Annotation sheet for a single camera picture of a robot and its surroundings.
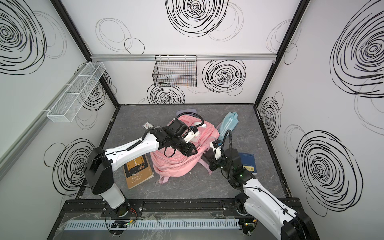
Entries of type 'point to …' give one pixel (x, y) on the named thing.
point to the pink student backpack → (168, 163)
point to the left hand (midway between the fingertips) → (196, 150)
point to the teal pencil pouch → (228, 122)
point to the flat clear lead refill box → (147, 125)
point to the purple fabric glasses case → (190, 110)
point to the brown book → (137, 172)
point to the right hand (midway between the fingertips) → (202, 156)
